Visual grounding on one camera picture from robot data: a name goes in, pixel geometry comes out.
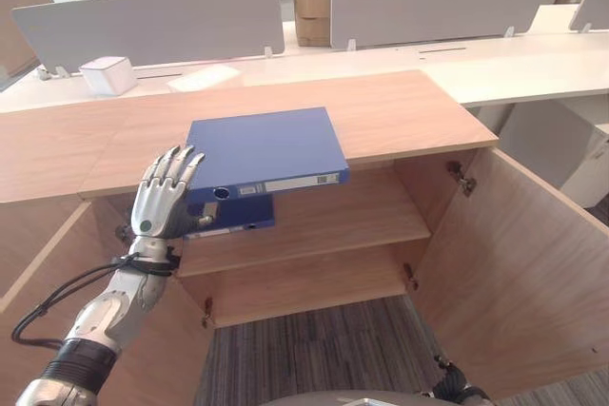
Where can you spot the metal door hinge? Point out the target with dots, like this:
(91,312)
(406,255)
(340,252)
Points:
(460,179)
(207,312)
(409,276)

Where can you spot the blue binder folder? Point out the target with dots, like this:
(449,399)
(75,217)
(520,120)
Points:
(271,154)

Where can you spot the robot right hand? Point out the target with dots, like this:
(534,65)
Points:
(452,384)

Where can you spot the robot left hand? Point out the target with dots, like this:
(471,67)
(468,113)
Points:
(154,206)

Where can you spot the grey desk divider panel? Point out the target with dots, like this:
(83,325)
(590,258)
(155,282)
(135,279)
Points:
(591,4)
(152,28)
(440,6)

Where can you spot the white desk pedestal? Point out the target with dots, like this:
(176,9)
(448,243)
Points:
(583,159)

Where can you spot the wooden cabinet door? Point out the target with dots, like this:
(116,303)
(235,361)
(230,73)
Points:
(71,311)
(518,273)

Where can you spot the brown cardboard box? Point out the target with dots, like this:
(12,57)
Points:
(311,9)

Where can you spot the blue binder with metal clip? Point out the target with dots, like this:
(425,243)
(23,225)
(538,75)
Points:
(242,216)

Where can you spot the white square box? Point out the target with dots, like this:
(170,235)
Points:
(108,74)

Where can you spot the white paper sheet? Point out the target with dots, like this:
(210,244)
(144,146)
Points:
(203,77)

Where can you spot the wooden cabinet shelf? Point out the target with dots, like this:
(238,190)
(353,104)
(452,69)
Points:
(304,235)

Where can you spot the wooden office cabinet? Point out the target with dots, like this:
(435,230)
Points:
(247,149)

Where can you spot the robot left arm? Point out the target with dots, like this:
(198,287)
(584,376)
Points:
(102,315)

